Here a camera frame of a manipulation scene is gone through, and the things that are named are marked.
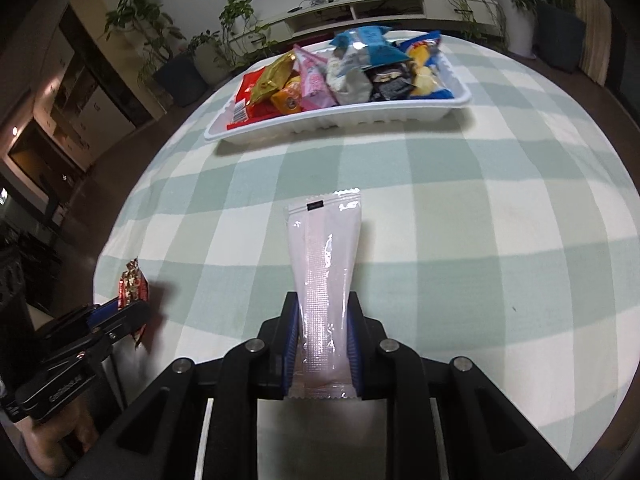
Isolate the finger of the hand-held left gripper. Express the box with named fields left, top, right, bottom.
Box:
left=37, top=303, right=122, bottom=343
left=42, top=300, right=152, bottom=376

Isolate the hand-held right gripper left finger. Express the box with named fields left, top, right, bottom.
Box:
left=70, top=290, right=301, bottom=480

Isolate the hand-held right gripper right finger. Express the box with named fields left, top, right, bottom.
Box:
left=347, top=290, right=576, bottom=480

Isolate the small red fruit-print packet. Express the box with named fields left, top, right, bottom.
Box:
left=116, top=257, right=151, bottom=348

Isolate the pale pink sachet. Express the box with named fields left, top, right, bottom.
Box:
left=282, top=186, right=363, bottom=401

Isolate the white plastic tray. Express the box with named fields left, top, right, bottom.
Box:
left=203, top=30, right=473, bottom=143

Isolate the large red snack bag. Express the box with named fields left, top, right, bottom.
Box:
left=226, top=71, right=281, bottom=126

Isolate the orange snack packet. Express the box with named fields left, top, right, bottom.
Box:
left=271, top=77, right=304, bottom=113

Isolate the pink snack packet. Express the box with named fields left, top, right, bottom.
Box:
left=292, top=44, right=337, bottom=111

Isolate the black snack packet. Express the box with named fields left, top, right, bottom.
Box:
left=367, top=60, right=416, bottom=103

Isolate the gold snack packet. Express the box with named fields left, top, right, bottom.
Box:
left=250, top=51, right=297, bottom=103

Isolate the blue chips packet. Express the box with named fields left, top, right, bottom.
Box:
left=397, top=30, right=456, bottom=100

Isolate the light blue snack packet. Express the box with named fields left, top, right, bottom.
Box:
left=331, top=25, right=413, bottom=68

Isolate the person's left hand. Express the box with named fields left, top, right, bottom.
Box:
left=22, top=400, right=100, bottom=477

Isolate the green checked tablecloth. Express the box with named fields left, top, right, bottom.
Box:
left=92, top=35, right=640, bottom=480

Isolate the leafy tree in dark pot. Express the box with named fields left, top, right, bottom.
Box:
left=102, top=0, right=208, bottom=108

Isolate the small plant in white pot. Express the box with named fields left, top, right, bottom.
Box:
left=187, top=30, right=233, bottom=86

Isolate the trailing pothos plant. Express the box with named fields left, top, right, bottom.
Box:
left=217, top=0, right=278, bottom=68

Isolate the white television console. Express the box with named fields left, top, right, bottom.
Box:
left=257, top=0, right=498, bottom=43

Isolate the bushy plant in white pot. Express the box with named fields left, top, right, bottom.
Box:
left=482, top=0, right=538, bottom=58

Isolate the large-leaf plant in dark pot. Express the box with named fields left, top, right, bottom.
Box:
left=515, top=0, right=588, bottom=73

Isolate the white wall cabinet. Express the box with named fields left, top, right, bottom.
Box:
left=30, top=25, right=136, bottom=171

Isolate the tangle of cables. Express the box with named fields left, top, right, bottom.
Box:
left=289, top=0, right=342, bottom=12

